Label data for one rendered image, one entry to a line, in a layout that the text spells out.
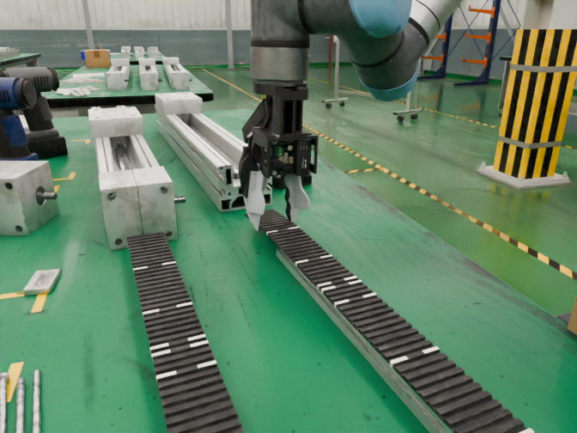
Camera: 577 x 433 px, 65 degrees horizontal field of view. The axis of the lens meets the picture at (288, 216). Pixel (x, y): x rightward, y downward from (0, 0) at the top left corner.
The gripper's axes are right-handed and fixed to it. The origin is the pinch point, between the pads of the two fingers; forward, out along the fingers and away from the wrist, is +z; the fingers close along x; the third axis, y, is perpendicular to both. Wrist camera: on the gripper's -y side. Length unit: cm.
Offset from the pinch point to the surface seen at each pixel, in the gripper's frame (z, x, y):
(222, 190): 0.4, -3.5, -16.3
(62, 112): 14, -39, -203
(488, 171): 74, 264, -206
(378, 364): 2.6, -1.3, 31.5
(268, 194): 2.0, 5.0, -15.8
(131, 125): -6.3, -15.9, -46.7
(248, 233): 3.8, -2.6, -4.0
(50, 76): -15, -32, -70
